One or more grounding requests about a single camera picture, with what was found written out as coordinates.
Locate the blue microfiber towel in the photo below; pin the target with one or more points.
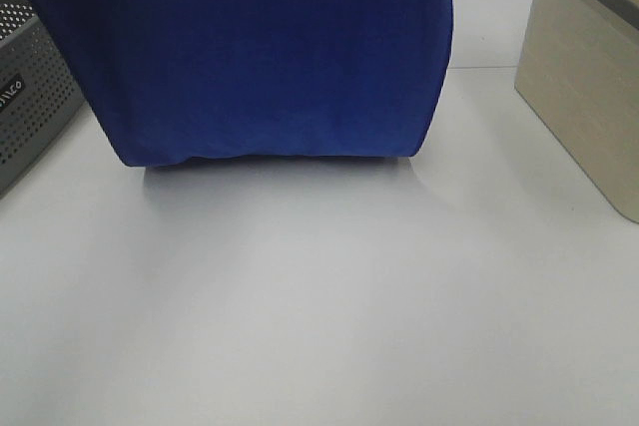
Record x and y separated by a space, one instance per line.
174 80

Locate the beige storage bin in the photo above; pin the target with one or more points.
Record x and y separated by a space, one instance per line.
578 72

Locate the grey perforated plastic basket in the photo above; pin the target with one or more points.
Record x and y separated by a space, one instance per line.
39 96

